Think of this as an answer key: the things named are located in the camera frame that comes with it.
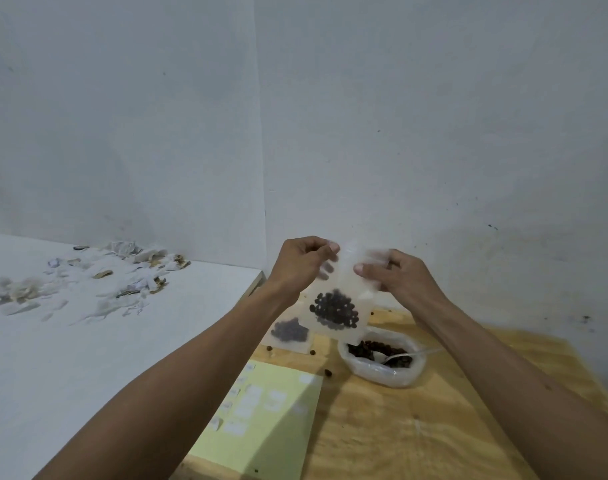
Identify person's left hand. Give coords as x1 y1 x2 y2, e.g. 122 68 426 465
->
265 236 341 304

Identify metal spoon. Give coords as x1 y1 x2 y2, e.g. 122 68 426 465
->
380 347 443 366

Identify small filled bean bag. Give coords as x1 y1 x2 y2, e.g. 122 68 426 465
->
263 305 313 355

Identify person's right hand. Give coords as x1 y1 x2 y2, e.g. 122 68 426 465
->
353 249 453 323

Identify cluster of dark beans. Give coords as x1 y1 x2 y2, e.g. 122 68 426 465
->
309 288 360 331

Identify pale yellow label sheet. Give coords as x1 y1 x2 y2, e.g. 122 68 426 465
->
188 359 325 479

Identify person's left forearm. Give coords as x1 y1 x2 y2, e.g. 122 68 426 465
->
34 281 302 480

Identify person's right forearm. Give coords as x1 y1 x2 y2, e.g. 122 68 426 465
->
411 298 608 480

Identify clear plastic zip bag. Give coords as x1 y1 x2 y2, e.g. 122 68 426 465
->
301 239 386 346

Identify group of white sticker labels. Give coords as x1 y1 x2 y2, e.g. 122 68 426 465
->
207 372 317 437

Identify pile of torn paper scraps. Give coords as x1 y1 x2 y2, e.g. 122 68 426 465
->
0 240 192 325

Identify open plastic bag of beans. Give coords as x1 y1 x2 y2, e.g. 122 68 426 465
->
337 327 428 389

